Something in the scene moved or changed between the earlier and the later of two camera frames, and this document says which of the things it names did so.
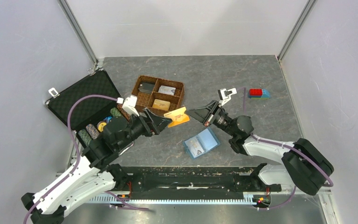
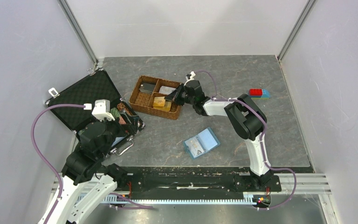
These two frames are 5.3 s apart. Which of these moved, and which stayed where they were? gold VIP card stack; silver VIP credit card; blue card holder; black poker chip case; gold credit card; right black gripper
Moved: gold credit card; right black gripper
Stayed: black poker chip case; blue card holder; gold VIP card stack; silver VIP credit card
